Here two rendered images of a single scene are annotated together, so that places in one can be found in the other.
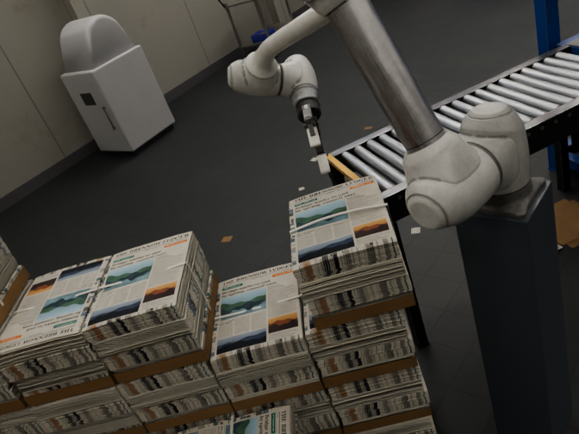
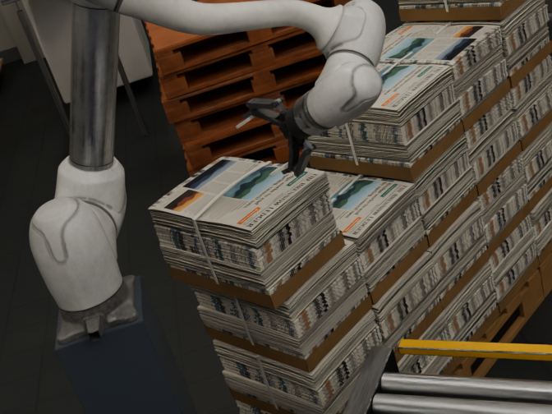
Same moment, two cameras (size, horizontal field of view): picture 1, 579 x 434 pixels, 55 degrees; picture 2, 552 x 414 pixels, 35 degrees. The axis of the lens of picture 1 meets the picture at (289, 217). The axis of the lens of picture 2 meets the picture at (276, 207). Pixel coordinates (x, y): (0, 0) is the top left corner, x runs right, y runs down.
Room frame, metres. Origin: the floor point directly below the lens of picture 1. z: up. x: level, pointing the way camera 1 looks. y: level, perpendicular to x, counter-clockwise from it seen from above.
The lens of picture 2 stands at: (2.70, -1.58, 2.01)
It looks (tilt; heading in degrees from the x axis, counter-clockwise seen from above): 28 degrees down; 130
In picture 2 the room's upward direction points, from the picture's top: 17 degrees counter-clockwise
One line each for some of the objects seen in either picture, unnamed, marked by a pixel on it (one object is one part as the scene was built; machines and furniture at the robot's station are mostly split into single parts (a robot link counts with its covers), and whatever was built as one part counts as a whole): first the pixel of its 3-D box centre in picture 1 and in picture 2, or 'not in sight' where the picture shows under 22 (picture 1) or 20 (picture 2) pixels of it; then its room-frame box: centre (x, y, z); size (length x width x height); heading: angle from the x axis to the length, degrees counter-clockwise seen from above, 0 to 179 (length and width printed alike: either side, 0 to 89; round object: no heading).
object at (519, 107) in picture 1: (509, 105); not in sight; (2.19, -1.08, 0.77); 0.47 x 0.05 x 0.05; 9
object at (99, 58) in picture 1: (111, 83); not in sight; (6.04, 1.24, 0.68); 0.69 x 0.63 x 1.36; 131
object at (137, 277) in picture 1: (158, 303); (378, 118); (1.45, 0.48, 0.95); 0.38 x 0.29 x 0.23; 171
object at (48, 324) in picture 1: (73, 327); (430, 76); (1.50, 0.76, 0.95); 0.38 x 0.29 x 0.23; 171
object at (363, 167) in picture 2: (170, 323); (384, 144); (1.45, 0.48, 0.86); 0.38 x 0.29 x 0.04; 171
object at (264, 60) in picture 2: not in sight; (259, 71); (-0.21, 2.11, 0.40); 1.12 x 0.77 x 0.81; 43
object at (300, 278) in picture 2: not in sight; (286, 263); (1.47, -0.15, 0.86); 0.29 x 0.16 x 0.04; 81
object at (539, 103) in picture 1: (522, 99); not in sight; (2.20, -1.14, 0.77); 0.47 x 0.05 x 0.05; 9
